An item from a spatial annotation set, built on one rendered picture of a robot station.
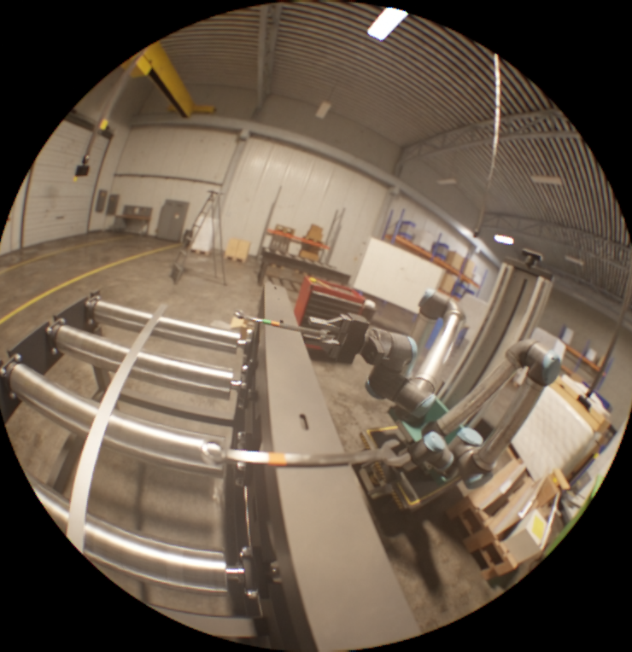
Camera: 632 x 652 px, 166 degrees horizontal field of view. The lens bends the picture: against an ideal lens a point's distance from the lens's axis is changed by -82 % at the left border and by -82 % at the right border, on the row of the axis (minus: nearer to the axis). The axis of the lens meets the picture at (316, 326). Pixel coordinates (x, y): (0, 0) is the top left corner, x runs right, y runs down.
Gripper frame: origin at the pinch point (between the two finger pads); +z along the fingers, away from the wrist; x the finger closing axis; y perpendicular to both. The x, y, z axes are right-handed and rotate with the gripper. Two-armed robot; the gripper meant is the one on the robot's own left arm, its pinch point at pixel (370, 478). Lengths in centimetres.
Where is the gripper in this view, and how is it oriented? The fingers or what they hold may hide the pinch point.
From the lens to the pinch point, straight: 101.9
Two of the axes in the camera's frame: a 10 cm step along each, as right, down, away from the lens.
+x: 0.9, 5.0, -8.6
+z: -6.8, 6.6, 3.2
